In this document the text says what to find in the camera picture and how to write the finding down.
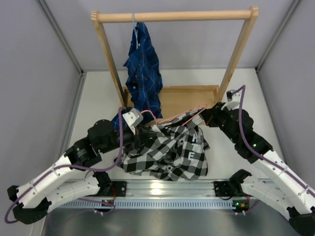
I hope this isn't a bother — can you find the pink wire hanger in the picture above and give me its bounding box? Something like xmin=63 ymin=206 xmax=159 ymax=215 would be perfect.
xmin=140 ymin=103 xmax=208 ymax=125

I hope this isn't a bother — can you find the black white checkered shirt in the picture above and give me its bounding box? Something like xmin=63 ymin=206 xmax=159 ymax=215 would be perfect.
xmin=118 ymin=110 xmax=210 ymax=181

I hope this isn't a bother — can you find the blue plaid shirt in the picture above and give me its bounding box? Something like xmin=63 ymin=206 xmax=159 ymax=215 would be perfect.
xmin=124 ymin=22 xmax=163 ymax=124

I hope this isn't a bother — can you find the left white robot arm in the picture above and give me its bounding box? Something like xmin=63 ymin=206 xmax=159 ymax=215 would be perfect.
xmin=4 ymin=119 xmax=157 ymax=225

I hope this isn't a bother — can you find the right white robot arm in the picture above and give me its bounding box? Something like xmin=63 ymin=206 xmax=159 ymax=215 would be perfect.
xmin=201 ymin=102 xmax=315 ymax=236

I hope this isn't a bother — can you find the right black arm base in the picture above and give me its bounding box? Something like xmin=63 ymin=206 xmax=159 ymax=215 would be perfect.
xmin=214 ymin=169 xmax=252 ymax=201

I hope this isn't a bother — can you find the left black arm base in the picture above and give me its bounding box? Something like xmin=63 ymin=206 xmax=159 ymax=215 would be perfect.
xmin=96 ymin=172 xmax=127 ymax=197

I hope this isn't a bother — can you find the wooden clothes rack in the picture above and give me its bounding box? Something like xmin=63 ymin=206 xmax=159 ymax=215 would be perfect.
xmin=91 ymin=6 xmax=259 ymax=122

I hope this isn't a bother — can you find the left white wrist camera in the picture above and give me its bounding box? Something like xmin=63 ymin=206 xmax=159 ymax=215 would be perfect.
xmin=123 ymin=108 xmax=143 ymax=127

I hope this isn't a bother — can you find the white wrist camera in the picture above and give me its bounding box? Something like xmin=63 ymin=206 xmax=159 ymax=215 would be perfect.
xmin=221 ymin=89 xmax=241 ymax=110
xmin=123 ymin=108 xmax=143 ymax=127

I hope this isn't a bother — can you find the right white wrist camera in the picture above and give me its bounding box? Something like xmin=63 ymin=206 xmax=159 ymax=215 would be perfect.
xmin=221 ymin=89 xmax=241 ymax=110

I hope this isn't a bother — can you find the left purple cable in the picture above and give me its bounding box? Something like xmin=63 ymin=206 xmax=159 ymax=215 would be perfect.
xmin=4 ymin=106 xmax=128 ymax=224

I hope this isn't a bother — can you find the aluminium mounting rail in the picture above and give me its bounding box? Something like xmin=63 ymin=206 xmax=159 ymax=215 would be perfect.
xmin=40 ymin=178 xmax=306 ymax=197

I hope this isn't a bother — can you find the perforated cable duct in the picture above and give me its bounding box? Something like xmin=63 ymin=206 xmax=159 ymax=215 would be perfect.
xmin=61 ymin=199 xmax=236 ymax=210

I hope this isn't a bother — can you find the light blue wire hanger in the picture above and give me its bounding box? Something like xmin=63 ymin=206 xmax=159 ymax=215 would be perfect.
xmin=132 ymin=12 xmax=139 ymax=49

